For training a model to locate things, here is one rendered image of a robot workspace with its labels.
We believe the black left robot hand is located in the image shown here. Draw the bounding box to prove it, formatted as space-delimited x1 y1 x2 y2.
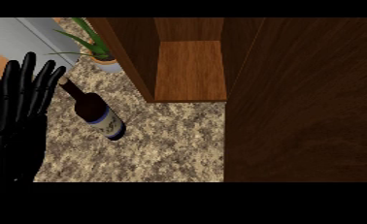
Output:
0 51 68 183

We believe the dark wine bottle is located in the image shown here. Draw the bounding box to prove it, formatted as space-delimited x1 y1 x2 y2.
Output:
58 76 128 142

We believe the brown wooden cabinet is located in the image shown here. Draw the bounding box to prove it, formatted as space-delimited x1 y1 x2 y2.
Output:
86 16 265 104

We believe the brown wooden cabinet door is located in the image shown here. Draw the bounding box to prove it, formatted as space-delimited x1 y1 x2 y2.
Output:
222 16 367 183

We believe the pale grey appliance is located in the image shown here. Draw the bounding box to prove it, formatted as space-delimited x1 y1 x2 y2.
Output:
0 16 82 74

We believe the green potted plant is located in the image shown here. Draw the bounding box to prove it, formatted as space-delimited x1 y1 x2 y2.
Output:
46 16 123 74

